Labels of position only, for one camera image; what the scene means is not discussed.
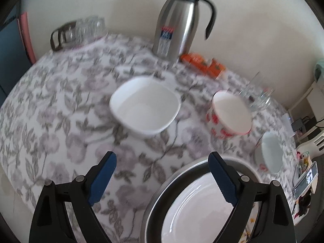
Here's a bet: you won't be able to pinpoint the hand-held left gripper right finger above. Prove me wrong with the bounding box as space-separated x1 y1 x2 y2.
208 151 295 243

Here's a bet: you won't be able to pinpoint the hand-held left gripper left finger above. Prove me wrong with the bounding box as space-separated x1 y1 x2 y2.
29 151 117 243

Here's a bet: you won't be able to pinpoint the black rimmed white plate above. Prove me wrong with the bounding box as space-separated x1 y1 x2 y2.
161 173 254 243

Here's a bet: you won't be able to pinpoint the small white bowl red mark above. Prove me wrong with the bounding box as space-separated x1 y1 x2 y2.
254 131 284 175

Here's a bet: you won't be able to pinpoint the stainless steel basin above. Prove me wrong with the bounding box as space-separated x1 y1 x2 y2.
140 156 261 243

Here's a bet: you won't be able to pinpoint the strawberry print bowl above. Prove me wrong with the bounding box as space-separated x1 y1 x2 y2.
206 90 254 138

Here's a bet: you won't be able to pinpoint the white square bowl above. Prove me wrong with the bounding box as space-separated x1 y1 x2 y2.
109 76 182 137

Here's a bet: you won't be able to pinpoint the smartphone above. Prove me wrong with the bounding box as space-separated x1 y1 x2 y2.
294 162 319 198

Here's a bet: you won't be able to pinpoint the dark cloth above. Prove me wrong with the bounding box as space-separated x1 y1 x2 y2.
295 190 312 217

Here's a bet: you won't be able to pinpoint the grey floral tablecloth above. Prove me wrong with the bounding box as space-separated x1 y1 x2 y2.
0 32 302 243

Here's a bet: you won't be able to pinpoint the small colourful boxes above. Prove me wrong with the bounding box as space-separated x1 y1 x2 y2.
297 150 313 169

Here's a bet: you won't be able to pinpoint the clear glass mug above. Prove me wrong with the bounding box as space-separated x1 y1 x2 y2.
243 86 275 110

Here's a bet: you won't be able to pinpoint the black charger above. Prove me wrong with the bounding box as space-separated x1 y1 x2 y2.
291 118 308 132

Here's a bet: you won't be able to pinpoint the white wooden furniture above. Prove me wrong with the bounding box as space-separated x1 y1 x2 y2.
289 81 324 158

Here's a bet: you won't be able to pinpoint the clear tall glass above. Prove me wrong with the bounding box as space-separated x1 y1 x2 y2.
244 71 264 99

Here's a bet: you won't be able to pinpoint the orange snack packet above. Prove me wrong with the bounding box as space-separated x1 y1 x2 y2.
206 58 226 79
180 53 211 72

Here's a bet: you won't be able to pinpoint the pale green bag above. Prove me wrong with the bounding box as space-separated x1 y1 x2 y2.
314 59 324 81

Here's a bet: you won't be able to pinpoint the clear glass cup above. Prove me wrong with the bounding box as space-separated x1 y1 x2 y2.
75 19 90 42
86 16 106 39

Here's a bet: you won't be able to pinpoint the blue cabinet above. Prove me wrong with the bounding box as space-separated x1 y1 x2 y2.
0 15 26 97

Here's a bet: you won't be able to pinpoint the pink strip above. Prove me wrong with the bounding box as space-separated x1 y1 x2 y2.
18 11 37 65

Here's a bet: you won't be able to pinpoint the stainless steel thermos jug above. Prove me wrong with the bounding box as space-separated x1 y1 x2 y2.
152 0 215 62

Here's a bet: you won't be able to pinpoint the black cable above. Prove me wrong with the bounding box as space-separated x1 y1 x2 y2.
304 115 324 130

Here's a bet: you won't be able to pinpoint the glass teapot black handle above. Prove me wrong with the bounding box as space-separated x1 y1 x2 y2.
50 21 79 52

